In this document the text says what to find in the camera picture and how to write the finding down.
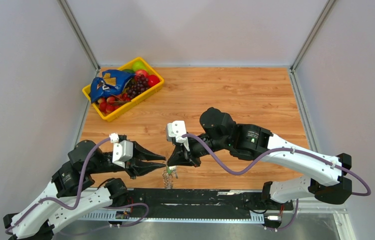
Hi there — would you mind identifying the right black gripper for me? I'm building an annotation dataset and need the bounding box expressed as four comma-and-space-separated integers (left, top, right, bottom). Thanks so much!
167, 132, 230, 168

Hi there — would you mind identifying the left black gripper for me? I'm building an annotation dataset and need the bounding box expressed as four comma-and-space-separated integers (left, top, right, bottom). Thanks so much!
88, 139, 167, 179

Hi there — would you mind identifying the large keyring with small rings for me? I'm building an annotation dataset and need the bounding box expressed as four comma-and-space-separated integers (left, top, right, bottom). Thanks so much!
162, 151, 178, 190

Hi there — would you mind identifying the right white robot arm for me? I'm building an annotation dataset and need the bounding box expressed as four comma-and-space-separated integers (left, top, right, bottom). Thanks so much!
166, 107, 353, 209

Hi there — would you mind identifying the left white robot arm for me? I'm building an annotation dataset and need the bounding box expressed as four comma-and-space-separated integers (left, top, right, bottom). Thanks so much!
3, 134, 165, 240

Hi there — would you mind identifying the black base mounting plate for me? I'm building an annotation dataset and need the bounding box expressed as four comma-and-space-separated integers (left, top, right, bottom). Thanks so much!
111, 188, 294, 220

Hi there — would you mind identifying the red cherries pile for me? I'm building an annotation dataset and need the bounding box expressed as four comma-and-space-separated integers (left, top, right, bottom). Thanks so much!
95, 93, 132, 115

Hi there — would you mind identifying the purple grape bunch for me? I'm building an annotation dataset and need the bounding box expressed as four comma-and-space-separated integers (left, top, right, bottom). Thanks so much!
126, 74, 150, 99

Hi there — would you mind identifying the red tomato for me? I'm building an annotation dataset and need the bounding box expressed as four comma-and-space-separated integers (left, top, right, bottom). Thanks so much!
147, 74, 160, 88

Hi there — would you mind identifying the blue chip bag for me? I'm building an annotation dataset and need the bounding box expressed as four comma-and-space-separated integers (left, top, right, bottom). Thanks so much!
90, 69, 135, 104

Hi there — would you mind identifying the red apple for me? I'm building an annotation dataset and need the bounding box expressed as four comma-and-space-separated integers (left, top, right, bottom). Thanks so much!
135, 69, 149, 78

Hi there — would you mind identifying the green apple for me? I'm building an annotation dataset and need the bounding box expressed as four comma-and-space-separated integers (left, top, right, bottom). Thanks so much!
132, 60, 148, 72

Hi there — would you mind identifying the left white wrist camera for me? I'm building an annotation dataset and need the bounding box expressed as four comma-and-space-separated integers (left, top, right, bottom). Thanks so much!
109, 133, 134, 169

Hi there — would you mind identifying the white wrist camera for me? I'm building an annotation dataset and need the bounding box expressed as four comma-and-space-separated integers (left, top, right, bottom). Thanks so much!
109, 133, 134, 169
165, 120, 190, 151

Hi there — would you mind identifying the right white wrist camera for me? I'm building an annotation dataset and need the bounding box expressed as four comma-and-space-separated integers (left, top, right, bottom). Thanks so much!
165, 120, 190, 151

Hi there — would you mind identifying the white slotted cable duct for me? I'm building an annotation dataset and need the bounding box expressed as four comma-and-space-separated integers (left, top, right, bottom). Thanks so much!
64, 208, 265, 224

